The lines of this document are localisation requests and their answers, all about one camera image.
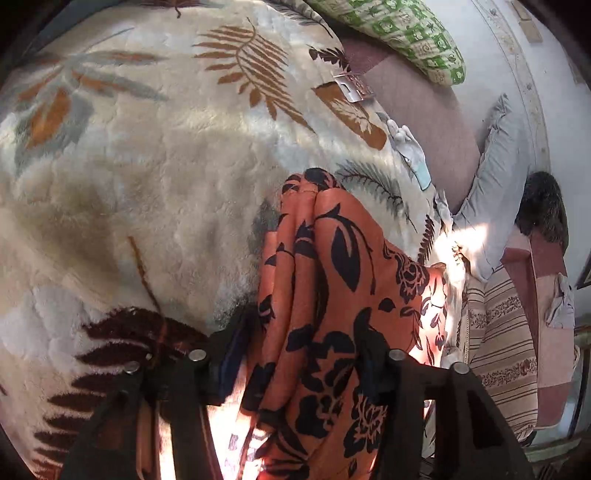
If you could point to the cream leaf print blanket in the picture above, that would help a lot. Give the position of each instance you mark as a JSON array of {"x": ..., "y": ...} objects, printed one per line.
[{"x": 138, "y": 184}]

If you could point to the blanket label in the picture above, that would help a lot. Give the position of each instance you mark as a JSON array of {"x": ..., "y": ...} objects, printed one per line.
[{"x": 353, "y": 86}]

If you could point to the striped floral cloth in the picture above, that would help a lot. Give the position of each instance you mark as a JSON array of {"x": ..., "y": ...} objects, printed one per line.
[{"x": 503, "y": 341}]

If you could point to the grey frilled pillow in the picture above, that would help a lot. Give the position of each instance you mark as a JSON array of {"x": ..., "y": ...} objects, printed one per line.
[{"x": 498, "y": 184}]

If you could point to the white and teal cloth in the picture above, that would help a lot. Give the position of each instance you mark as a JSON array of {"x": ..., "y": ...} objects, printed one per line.
[{"x": 411, "y": 147}]

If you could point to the mauve pillow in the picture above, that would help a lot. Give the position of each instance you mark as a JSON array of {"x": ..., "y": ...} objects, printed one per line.
[{"x": 429, "y": 120}]

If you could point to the white crumpled cloth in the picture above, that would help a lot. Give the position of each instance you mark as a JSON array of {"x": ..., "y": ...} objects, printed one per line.
[{"x": 561, "y": 300}]

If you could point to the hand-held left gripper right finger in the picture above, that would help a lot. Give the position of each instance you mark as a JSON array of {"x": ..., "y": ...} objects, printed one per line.
[{"x": 376, "y": 371}]

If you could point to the orange floral cloth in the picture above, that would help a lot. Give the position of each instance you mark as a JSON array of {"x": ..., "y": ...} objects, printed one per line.
[{"x": 323, "y": 277}]

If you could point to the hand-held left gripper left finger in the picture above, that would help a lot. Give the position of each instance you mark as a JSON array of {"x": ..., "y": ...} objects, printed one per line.
[{"x": 231, "y": 353}]

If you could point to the dark furry thing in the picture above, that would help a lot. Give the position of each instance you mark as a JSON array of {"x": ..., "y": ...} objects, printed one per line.
[{"x": 542, "y": 207}]

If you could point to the green patterned pillow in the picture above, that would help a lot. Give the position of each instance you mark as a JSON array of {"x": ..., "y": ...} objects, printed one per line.
[{"x": 406, "y": 32}]

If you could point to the pink cloth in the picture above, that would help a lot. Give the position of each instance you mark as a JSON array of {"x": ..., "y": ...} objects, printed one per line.
[{"x": 549, "y": 272}]

